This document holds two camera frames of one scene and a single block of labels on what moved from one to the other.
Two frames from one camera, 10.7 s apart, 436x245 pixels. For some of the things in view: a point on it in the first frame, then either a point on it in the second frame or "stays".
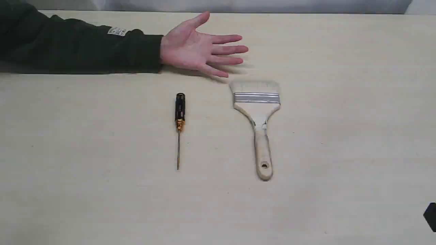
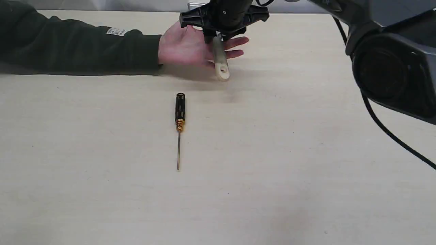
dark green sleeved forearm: x=30 y=43 stays
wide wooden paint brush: x=259 y=99 → x=221 y=68
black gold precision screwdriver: x=180 y=101 stays
